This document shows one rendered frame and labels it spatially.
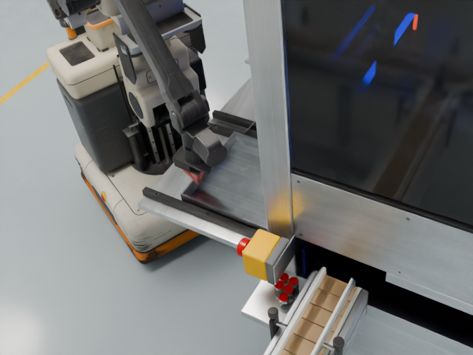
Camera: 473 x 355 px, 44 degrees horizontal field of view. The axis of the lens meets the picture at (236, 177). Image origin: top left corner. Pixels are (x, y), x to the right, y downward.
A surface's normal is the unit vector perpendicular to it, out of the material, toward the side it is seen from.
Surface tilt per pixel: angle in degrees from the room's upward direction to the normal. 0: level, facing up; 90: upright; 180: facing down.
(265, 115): 90
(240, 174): 0
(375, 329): 90
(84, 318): 0
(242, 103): 0
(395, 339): 90
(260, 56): 90
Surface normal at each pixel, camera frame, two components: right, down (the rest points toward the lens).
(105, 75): 0.54, 0.56
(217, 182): -0.11, -0.70
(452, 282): -0.51, 0.66
